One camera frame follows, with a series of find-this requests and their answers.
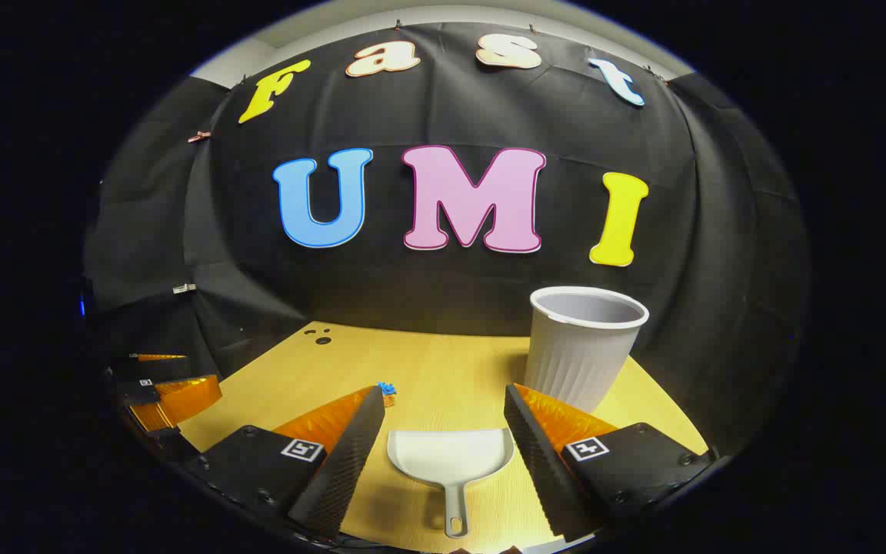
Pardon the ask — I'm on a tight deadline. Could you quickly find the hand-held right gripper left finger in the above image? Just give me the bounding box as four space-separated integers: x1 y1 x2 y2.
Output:
182 385 387 539

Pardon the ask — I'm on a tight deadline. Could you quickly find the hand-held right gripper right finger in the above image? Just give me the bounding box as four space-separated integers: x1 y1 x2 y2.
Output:
503 382 719 543

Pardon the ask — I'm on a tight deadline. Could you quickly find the white plastic dustpan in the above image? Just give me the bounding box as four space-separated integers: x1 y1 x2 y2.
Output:
387 429 515 538

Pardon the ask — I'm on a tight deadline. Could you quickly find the white ribbed garbage bin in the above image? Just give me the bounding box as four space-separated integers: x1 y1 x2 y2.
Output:
524 286 650 414

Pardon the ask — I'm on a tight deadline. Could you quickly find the wooden desktop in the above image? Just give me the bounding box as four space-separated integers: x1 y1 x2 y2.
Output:
179 321 709 553

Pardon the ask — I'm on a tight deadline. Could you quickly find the black backdrop cloth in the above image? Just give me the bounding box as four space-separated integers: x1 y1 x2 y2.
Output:
82 22 809 455

